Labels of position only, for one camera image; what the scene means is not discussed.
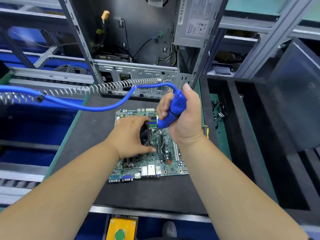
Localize grey coiled cable bundle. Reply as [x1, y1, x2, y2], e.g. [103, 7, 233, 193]
[55, 65, 90, 74]

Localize yellow box with green button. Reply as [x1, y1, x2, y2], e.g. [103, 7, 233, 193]
[106, 216, 138, 240]

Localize dark metal frame leg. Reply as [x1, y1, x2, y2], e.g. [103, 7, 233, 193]
[0, 25, 36, 68]

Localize grey computer case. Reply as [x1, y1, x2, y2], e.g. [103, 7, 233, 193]
[56, 0, 230, 100]

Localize yellow and black wire bundle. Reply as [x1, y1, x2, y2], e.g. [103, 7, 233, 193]
[157, 35, 178, 67]

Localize black foam tray with boards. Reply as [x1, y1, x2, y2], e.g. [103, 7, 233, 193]
[0, 60, 13, 85]

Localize grey side panel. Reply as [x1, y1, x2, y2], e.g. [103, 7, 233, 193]
[267, 37, 320, 153]

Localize green motherboard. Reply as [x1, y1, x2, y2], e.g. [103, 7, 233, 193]
[108, 107, 190, 184]

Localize small black cable bundle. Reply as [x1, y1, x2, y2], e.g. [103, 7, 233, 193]
[212, 101, 227, 120]

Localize empty black foam tray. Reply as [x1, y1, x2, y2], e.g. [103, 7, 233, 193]
[200, 77, 320, 225]

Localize person's right hand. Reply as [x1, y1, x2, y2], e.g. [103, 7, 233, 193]
[156, 83, 206, 147]

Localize blue cable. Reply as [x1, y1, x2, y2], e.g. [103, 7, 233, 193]
[0, 81, 181, 113]

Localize blue electric screwdriver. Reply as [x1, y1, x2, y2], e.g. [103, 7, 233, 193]
[156, 92, 187, 130]

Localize aluminium frame post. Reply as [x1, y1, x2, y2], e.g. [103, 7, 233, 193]
[235, 0, 320, 79]

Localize silver power supply unit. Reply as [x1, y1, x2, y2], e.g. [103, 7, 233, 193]
[172, 0, 223, 48]

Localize person's left forearm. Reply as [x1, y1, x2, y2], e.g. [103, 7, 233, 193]
[0, 140, 121, 240]

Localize white plastic bags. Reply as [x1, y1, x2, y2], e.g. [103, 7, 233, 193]
[210, 66, 233, 76]

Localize green upper shelf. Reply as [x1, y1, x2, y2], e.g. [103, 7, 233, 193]
[0, 0, 320, 40]

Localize person's right forearm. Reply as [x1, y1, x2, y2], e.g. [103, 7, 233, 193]
[180, 137, 308, 240]

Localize black cooling fan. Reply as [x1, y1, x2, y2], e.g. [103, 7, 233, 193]
[141, 120, 161, 148]

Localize person's left hand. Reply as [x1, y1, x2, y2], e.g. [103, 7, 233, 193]
[106, 115, 158, 160]

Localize grey roller conveyor rail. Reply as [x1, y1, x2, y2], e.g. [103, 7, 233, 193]
[7, 67, 96, 98]
[0, 162, 51, 205]

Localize person's grey shoe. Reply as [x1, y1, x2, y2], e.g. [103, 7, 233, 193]
[162, 221, 178, 239]

